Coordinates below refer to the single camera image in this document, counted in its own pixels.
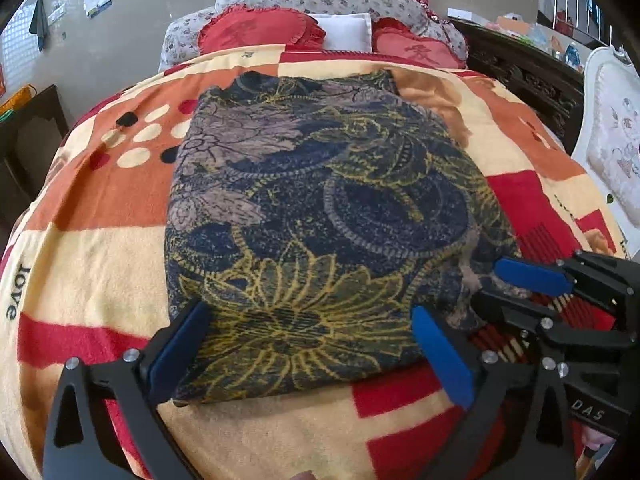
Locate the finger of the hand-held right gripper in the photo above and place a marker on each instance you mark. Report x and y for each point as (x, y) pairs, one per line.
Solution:
(520, 316)
(535, 276)

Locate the orange red checked blanket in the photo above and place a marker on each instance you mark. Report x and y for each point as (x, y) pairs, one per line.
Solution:
(100, 260)

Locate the red heart pillow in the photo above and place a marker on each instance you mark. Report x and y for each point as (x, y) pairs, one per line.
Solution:
(260, 30)
(415, 50)

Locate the dark hanging cloth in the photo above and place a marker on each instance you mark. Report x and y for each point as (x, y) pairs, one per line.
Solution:
(38, 22)

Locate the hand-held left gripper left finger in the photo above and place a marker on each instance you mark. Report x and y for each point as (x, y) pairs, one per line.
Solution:
(180, 350)

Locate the orange box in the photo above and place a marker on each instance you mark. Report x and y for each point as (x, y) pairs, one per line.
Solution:
(515, 25)

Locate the white pillow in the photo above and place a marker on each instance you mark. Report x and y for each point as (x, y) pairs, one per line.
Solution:
(345, 32)

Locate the dark floral garment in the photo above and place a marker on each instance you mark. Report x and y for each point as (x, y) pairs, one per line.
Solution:
(325, 210)

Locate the floral pillow with red frill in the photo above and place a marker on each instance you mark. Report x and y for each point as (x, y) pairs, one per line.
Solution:
(442, 30)

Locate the dark wooden nightstand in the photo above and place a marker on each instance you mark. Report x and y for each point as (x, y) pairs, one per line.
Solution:
(30, 160)

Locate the dark carved wooden furniture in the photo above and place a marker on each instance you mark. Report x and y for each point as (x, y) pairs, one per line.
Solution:
(530, 85)

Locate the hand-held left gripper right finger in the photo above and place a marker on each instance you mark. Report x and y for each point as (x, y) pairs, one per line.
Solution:
(445, 355)

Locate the yellow green packet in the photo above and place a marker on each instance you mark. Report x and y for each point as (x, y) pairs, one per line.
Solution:
(17, 100)

